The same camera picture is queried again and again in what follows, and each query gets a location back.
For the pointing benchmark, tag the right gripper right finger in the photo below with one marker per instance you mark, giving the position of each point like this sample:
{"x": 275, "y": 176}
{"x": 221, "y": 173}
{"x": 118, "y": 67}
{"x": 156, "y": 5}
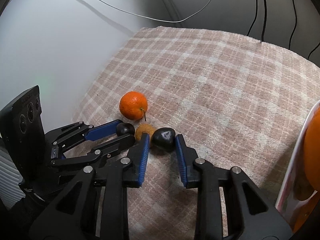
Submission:
{"x": 229, "y": 204}

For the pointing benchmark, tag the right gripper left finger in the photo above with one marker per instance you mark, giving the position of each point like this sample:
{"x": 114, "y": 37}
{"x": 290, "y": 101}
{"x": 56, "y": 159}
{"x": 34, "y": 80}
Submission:
{"x": 93, "y": 205}

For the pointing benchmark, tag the dark plum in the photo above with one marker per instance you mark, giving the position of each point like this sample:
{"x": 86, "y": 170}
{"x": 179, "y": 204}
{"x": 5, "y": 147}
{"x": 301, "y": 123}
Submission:
{"x": 125, "y": 128}
{"x": 164, "y": 138}

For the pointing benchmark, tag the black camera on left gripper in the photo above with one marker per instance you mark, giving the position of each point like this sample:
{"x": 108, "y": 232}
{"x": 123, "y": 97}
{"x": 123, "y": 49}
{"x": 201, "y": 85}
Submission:
{"x": 23, "y": 136}

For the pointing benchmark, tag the large orange on plate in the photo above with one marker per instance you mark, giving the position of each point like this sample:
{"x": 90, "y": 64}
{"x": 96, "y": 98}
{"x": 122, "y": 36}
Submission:
{"x": 306, "y": 185}

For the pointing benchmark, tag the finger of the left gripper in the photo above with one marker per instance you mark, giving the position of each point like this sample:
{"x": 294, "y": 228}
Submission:
{"x": 102, "y": 131}
{"x": 114, "y": 147}

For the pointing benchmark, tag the checked beige tablecloth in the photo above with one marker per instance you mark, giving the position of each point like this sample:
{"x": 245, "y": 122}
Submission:
{"x": 236, "y": 101}

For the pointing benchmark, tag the mandarin with stem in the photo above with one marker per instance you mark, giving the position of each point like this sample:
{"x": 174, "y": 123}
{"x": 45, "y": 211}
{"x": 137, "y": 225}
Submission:
{"x": 133, "y": 106}

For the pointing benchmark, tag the floral white plate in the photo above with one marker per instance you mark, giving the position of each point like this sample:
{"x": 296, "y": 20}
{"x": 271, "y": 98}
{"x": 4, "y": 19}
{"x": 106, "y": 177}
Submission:
{"x": 287, "y": 204}

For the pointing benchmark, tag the small brown kiwi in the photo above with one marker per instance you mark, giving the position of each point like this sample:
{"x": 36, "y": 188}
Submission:
{"x": 144, "y": 128}

